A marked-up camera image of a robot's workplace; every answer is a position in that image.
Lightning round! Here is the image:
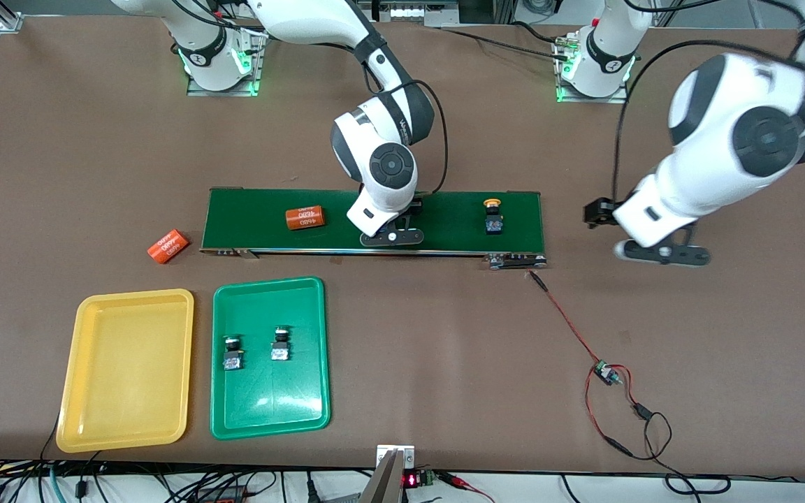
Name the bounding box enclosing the grey metal bar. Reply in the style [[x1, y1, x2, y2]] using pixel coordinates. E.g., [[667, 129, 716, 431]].
[[356, 449, 408, 503]]

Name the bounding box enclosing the silver metal bracket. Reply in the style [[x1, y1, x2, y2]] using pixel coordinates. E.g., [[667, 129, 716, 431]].
[[376, 444, 416, 470]]

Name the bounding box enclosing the yellow plastic tray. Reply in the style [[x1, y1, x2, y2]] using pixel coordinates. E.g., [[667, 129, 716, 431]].
[[55, 288, 195, 453]]

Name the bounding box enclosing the thin black cable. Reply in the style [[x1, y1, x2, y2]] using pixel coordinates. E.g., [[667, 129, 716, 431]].
[[38, 411, 62, 463]]

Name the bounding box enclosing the red clip lead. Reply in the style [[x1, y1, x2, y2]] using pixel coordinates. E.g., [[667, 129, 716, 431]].
[[437, 472, 495, 503]]

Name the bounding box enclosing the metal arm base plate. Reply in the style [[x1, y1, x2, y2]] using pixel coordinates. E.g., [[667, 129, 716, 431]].
[[186, 20, 268, 98], [554, 35, 631, 105]]

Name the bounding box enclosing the green plastic tray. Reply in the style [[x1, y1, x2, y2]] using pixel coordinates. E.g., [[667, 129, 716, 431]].
[[210, 277, 332, 441]]

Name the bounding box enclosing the teal cable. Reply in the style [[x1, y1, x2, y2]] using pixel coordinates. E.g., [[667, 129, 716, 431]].
[[46, 465, 68, 503]]

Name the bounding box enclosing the black looped floor cable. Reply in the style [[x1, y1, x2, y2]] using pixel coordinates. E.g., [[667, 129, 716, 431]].
[[654, 458, 733, 495]]

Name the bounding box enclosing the red and black wire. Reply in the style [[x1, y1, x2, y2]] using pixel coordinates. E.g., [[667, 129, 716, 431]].
[[528, 270, 673, 463]]

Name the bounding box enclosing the white power strip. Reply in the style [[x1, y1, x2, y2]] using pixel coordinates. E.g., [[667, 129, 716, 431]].
[[373, 0, 459, 27]]

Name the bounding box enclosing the long black table cable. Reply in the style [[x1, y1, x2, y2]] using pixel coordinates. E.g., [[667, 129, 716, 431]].
[[437, 27, 565, 58]]

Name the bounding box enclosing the yellow push button switch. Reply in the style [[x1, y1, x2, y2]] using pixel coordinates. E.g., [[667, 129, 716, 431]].
[[482, 198, 506, 235]]

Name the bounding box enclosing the orange cylinder marked 4680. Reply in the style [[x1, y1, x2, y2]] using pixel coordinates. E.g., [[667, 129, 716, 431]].
[[147, 228, 189, 265], [285, 205, 326, 231]]

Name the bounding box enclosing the green conveyor belt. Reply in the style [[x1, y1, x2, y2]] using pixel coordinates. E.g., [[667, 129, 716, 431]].
[[199, 187, 549, 271]]

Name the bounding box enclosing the short black table cable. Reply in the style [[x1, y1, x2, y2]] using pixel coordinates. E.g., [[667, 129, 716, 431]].
[[511, 21, 571, 44]]

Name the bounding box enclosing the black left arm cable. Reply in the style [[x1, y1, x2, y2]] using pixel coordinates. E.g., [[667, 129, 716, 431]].
[[611, 38, 805, 205]]

